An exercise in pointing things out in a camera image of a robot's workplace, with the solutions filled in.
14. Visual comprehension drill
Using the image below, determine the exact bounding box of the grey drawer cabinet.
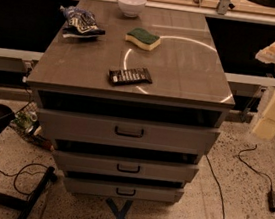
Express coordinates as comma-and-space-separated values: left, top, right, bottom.
28, 1, 234, 203

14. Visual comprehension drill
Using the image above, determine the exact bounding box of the black floor cable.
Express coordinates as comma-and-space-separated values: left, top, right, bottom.
197, 154, 245, 219
0, 150, 52, 199

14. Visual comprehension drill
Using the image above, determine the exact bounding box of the adapter cable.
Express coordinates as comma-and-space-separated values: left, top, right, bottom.
228, 142, 275, 219

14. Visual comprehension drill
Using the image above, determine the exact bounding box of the dark snack bar wrapper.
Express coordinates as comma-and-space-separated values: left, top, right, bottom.
108, 67, 152, 86

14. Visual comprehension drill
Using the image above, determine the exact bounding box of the bottom grey drawer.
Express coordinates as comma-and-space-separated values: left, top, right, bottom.
63, 177, 184, 203

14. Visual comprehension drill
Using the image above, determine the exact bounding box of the black floor cable right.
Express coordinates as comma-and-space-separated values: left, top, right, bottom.
197, 154, 245, 219

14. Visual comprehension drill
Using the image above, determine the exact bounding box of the blue tape cross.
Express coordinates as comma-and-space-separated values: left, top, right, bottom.
102, 196, 143, 219

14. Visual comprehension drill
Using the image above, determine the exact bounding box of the black power adapter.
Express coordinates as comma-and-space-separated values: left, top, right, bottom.
267, 190, 275, 212

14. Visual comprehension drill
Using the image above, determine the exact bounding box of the black floor cable left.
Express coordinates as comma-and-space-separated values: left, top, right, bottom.
0, 150, 52, 199

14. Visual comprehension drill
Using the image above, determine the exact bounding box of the grey drawer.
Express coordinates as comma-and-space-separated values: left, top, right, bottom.
38, 109, 219, 155
53, 150, 198, 183
63, 177, 184, 203

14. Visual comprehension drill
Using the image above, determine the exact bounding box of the white ceramic bowl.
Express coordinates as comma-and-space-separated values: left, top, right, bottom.
117, 0, 147, 17

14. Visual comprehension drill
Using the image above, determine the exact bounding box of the wire basket with bottles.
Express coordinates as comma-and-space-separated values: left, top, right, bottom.
6, 98, 60, 152

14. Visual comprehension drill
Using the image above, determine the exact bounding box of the green and yellow sponge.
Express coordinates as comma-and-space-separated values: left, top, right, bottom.
125, 28, 161, 51

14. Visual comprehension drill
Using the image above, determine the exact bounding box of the blue white chip bag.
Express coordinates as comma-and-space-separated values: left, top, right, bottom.
60, 6, 105, 38

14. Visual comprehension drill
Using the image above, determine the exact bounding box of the top grey drawer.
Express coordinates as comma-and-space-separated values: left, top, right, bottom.
38, 109, 219, 155

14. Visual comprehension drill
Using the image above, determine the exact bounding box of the middle grey drawer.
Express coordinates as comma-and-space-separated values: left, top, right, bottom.
53, 150, 198, 183

